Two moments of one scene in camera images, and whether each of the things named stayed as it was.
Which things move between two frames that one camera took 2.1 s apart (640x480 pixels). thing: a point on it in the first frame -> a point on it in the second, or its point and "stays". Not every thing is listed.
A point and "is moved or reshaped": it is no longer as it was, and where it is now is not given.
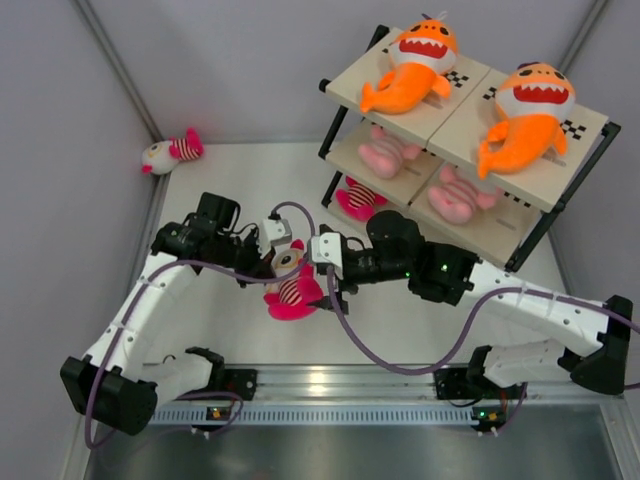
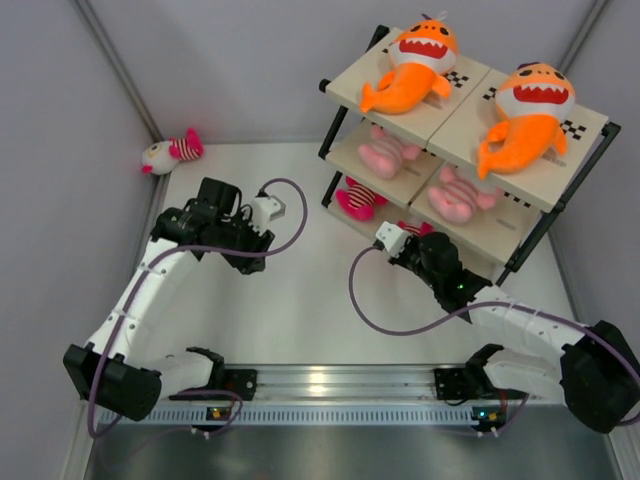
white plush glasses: (358, 200) stays
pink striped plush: (456, 198) stays
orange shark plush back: (421, 54) stays
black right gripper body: (363, 268) -> (411, 255)
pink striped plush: (384, 154) stays
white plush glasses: (298, 296) is moved or reshaped
